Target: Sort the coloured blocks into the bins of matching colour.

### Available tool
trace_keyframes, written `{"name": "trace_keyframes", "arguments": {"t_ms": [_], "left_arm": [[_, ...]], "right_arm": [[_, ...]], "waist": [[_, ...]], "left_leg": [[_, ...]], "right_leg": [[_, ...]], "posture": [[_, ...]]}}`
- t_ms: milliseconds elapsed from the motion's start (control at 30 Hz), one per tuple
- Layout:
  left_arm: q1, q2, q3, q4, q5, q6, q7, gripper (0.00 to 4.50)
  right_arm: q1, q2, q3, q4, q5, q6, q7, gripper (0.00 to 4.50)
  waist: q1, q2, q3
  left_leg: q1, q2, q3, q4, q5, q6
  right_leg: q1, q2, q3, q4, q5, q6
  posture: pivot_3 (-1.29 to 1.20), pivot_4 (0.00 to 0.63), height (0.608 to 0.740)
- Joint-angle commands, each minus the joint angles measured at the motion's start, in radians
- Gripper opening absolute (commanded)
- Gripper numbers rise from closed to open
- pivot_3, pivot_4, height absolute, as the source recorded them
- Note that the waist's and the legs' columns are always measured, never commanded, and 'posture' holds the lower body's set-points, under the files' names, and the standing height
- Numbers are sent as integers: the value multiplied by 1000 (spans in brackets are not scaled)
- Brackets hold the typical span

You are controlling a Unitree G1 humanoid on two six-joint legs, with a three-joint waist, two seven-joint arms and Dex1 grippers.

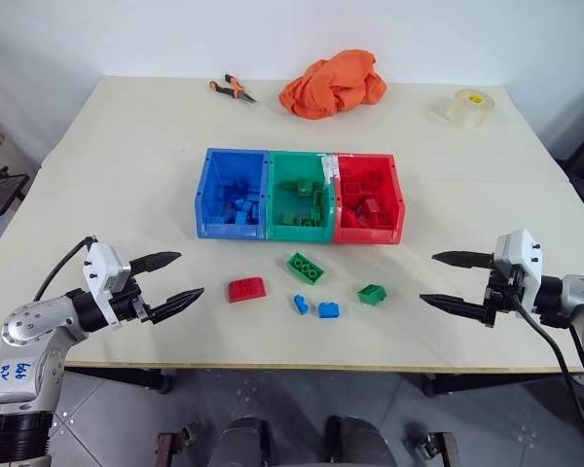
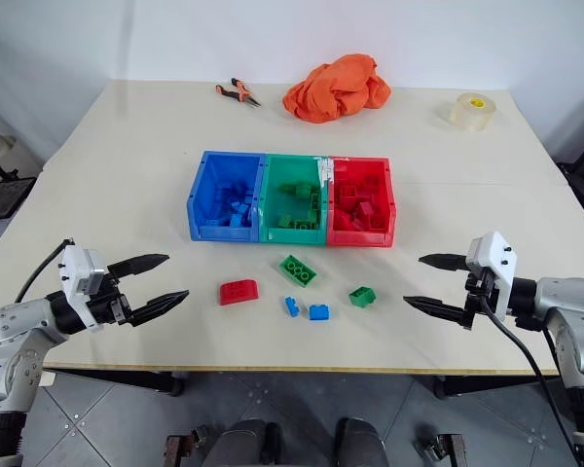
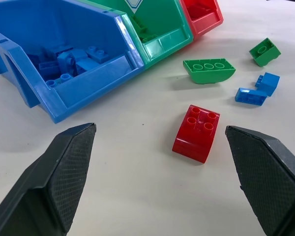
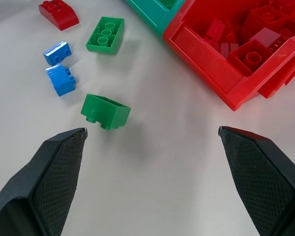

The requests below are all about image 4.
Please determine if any green plastic bin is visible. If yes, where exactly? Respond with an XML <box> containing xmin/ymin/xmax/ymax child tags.
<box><xmin>124</xmin><ymin>0</ymin><xmax>187</xmax><ymax>38</ymax></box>

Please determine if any red sloped toy brick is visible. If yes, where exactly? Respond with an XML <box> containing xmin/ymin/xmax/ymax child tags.
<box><xmin>249</xmin><ymin>27</ymin><xmax>282</xmax><ymax>49</ymax></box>

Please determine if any long green toy brick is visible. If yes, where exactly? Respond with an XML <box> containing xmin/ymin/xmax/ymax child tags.
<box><xmin>86</xmin><ymin>16</ymin><xmax>125</xmax><ymax>56</ymax></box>

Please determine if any flat blue toy brick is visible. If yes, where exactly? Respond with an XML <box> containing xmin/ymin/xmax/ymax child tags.
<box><xmin>43</xmin><ymin>40</ymin><xmax>73</xmax><ymax>66</ymax></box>

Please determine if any curved blue toy brick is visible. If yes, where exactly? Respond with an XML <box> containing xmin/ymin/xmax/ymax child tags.
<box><xmin>45</xmin><ymin>63</ymin><xmax>77</xmax><ymax>97</ymax></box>

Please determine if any square green toy brick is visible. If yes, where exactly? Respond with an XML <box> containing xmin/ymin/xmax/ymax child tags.
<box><xmin>80</xmin><ymin>93</ymin><xmax>132</xmax><ymax>130</ymax></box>

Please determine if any large red toy brick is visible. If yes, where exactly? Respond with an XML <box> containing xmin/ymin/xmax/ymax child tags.
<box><xmin>243</xmin><ymin>4</ymin><xmax>290</xmax><ymax>34</ymax></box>

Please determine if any red plastic bin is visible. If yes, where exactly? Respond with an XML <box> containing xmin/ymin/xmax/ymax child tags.
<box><xmin>162</xmin><ymin>0</ymin><xmax>295</xmax><ymax>113</ymax></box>

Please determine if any small red toy brick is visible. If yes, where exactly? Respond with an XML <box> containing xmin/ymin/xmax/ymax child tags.
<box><xmin>206</xmin><ymin>19</ymin><xmax>227</xmax><ymax>40</ymax></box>

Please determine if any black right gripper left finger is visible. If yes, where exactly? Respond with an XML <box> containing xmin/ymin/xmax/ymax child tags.
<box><xmin>0</xmin><ymin>127</ymin><xmax>89</xmax><ymax>236</ymax></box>

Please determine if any red curved toy brick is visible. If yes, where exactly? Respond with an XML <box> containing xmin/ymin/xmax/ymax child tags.
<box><xmin>38</xmin><ymin>0</ymin><xmax>80</xmax><ymax>31</ymax></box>

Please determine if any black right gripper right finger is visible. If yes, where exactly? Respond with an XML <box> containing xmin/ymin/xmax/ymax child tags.
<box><xmin>218</xmin><ymin>126</ymin><xmax>295</xmax><ymax>236</ymax></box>

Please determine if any square red toy brick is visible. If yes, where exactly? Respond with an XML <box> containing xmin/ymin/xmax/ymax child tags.
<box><xmin>227</xmin><ymin>39</ymin><xmax>275</xmax><ymax>77</ymax></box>

